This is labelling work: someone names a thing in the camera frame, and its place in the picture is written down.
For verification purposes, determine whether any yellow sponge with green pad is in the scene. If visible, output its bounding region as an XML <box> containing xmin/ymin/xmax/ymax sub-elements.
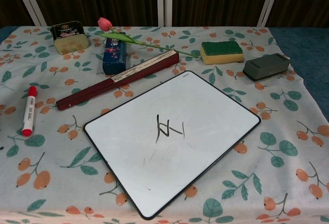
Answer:
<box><xmin>199</xmin><ymin>40</ymin><xmax>244</xmax><ymax>66</ymax></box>

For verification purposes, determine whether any white metal frame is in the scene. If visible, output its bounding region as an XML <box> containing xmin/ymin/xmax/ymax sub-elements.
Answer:
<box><xmin>11</xmin><ymin>0</ymin><xmax>283</xmax><ymax>27</ymax></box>

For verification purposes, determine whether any grey whiteboard eraser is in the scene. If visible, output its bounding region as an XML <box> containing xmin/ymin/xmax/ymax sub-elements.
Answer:
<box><xmin>242</xmin><ymin>52</ymin><xmax>291</xmax><ymax>82</ymax></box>

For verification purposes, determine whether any red white marker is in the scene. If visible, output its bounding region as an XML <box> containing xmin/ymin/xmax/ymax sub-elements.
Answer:
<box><xmin>21</xmin><ymin>86</ymin><xmax>38</xmax><ymax>137</ymax></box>

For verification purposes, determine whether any pink artificial tulip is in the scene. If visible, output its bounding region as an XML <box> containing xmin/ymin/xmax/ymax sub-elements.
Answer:
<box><xmin>97</xmin><ymin>17</ymin><xmax>200</xmax><ymax>59</ymax></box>

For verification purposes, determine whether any white whiteboard black frame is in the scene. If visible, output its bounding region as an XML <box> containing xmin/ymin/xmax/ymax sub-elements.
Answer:
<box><xmin>83</xmin><ymin>70</ymin><xmax>262</xmax><ymax>220</ymax></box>

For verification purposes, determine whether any dark red folding fan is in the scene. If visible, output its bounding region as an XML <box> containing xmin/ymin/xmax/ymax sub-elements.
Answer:
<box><xmin>56</xmin><ymin>49</ymin><xmax>180</xmax><ymax>111</ymax></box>

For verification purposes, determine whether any floral printed tablecloth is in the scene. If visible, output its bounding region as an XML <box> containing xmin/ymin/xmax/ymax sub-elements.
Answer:
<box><xmin>0</xmin><ymin>26</ymin><xmax>329</xmax><ymax>224</ymax></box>

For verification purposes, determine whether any black luncheon meat tin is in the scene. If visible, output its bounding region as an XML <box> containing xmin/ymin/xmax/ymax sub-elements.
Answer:
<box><xmin>50</xmin><ymin>20</ymin><xmax>90</xmax><ymax>55</ymax></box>

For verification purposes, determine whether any blue rectangular box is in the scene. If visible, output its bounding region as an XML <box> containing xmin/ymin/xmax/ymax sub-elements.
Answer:
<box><xmin>102</xmin><ymin>31</ymin><xmax>127</xmax><ymax>76</ymax></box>

